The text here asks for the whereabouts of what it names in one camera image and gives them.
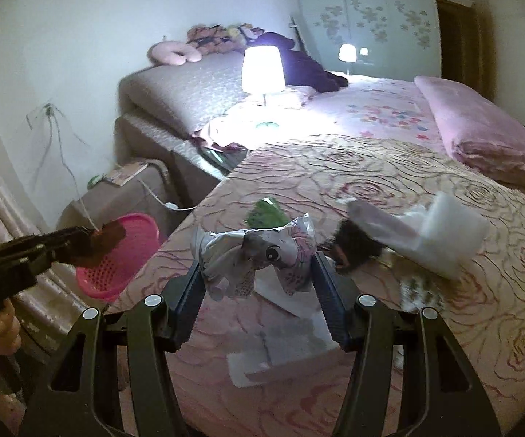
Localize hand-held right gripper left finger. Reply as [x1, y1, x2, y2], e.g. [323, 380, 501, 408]
[19, 260, 207, 437]

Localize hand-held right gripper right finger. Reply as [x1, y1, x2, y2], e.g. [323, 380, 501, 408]
[311, 252, 502, 437]

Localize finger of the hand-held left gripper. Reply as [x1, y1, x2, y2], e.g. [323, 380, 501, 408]
[29, 243, 100, 278]
[0, 226, 96, 260]

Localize dark brown wrapper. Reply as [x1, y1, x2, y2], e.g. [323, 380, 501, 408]
[92, 219, 127, 267]

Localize pink plastic basket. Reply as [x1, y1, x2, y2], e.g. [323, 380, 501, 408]
[75, 213, 161, 302]

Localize white printed plastic bag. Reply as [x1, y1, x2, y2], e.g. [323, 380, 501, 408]
[191, 213, 320, 302]

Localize white cloth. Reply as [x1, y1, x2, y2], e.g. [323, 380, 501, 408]
[403, 191, 487, 281]

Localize person's left hand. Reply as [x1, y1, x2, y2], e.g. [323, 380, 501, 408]
[0, 300, 20, 356]

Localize white paper sheet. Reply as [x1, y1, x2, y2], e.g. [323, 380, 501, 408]
[255, 269, 331, 319]

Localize beige embossed cloth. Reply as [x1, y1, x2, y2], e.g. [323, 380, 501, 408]
[0, 181, 88, 420]

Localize black crumpled wrapper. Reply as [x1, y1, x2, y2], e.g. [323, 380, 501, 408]
[324, 218, 388, 275]

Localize patterned clear wrapper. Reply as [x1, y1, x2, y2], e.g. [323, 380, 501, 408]
[400, 261, 448, 313]

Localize white translucent plastic strip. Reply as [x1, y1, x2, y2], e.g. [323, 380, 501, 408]
[347, 198, 422, 256]

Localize thin book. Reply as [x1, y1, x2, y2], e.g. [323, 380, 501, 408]
[108, 161, 149, 188]

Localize green wrapper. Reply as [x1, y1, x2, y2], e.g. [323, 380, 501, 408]
[244, 197, 289, 229]

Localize rose pattern bedspread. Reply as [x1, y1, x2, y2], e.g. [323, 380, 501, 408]
[108, 134, 525, 437]

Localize brown bed base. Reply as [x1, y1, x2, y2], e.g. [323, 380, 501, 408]
[114, 114, 245, 206]

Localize grey quilted mattress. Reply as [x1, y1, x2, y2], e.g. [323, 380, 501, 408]
[118, 50, 255, 140]

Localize pink floral bed sheet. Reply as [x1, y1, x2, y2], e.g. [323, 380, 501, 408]
[198, 75, 450, 156]

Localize pink stuffed toy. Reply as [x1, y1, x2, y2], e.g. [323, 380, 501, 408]
[148, 39, 203, 66]

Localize pink pillow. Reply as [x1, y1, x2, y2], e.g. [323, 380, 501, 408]
[414, 75, 525, 193]

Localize purple garment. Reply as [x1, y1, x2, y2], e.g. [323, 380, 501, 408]
[258, 32, 350, 92]

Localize white table lamp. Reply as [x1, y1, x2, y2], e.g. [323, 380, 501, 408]
[241, 46, 286, 129]

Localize plush toy pile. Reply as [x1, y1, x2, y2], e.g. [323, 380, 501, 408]
[186, 23, 263, 55]

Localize dark wooden door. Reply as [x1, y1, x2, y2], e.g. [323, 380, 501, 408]
[435, 0, 487, 97]

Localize floral sliding wardrobe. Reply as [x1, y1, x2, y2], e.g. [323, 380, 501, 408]
[293, 0, 442, 78]

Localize white cable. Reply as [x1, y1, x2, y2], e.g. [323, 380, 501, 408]
[137, 177, 196, 213]

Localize thin hanging cables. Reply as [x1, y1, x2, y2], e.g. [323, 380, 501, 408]
[32, 108, 91, 184]

